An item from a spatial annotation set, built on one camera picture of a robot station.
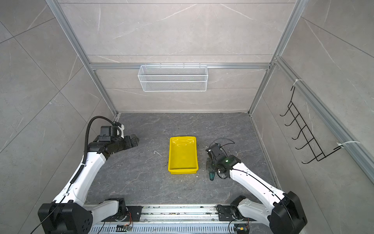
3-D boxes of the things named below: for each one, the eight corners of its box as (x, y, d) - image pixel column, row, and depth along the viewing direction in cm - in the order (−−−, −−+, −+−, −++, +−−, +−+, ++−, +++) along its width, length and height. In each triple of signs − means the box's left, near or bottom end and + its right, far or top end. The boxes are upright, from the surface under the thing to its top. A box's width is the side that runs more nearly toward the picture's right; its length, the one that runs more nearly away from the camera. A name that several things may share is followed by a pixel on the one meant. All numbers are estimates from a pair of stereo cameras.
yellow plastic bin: (167, 174, 89) (165, 170, 83) (170, 141, 105) (169, 135, 99) (197, 174, 89) (198, 170, 83) (196, 141, 105) (197, 135, 99)
